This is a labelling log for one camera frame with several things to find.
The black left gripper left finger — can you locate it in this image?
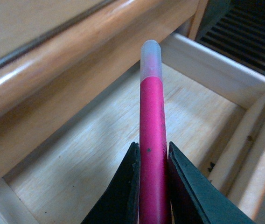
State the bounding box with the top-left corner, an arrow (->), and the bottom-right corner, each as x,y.
82,142 -> 140,224

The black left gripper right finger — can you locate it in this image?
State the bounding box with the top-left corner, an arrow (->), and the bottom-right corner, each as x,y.
168,142 -> 253,224

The pink marker with clear cap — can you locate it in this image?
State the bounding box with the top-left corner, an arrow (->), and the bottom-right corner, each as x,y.
139,40 -> 172,224

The wooden drawer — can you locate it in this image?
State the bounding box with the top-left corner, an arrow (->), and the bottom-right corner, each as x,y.
0,34 -> 265,224

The wooden nightstand cabinet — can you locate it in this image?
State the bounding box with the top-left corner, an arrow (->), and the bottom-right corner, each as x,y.
0,0 -> 206,178

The dark slatted vent grille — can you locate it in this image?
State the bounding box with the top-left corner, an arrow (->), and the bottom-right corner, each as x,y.
195,0 -> 265,75

